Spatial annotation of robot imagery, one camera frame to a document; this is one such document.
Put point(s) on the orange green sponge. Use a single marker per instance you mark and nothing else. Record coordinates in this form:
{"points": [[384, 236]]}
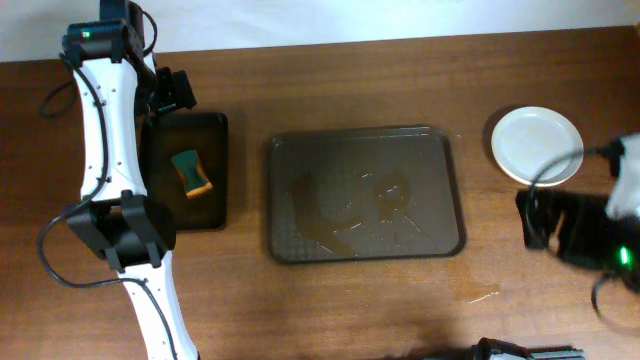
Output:
{"points": [[191, 172]]}

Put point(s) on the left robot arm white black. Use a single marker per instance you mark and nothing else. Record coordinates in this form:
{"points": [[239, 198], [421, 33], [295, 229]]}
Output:
{"points": [[116, 219]]}

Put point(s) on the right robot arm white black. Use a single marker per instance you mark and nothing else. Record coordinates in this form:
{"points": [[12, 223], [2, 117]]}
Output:
{"points": [[622, 207]]}

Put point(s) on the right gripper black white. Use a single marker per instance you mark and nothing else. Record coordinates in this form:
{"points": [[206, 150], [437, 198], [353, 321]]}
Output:
{"points": [[542, 220]]}

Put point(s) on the small black tray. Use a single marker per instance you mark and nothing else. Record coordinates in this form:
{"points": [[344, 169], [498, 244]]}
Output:
{"points": [[206, 134]]}

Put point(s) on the white plate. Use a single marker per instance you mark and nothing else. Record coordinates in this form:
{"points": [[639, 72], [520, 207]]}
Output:
{"points": [[528, 138]]}

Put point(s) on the black base bracket right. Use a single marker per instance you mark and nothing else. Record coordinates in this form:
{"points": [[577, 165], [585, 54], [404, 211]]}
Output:
{"points": [[493, 349]]}

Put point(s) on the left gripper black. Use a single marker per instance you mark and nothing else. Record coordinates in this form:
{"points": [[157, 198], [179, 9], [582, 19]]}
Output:
{"points": [[170, 95]]}

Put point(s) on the large brown serving tray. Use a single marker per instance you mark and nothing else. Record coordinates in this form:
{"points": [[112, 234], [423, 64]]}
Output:
{"points": [[362, 194]]}

